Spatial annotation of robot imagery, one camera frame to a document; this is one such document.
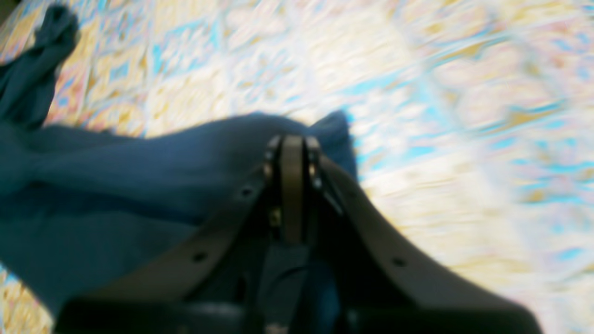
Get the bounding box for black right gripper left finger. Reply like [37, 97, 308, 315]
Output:
[56, 135, 305, 334]

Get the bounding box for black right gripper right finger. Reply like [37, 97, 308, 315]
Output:
[302, 137, 541, 334]

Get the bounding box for dark blue t-shirt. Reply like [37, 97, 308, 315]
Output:
[0, 4, 357, 318]

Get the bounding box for patterned tablecloth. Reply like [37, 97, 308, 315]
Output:
[0, 0, 594, 334]

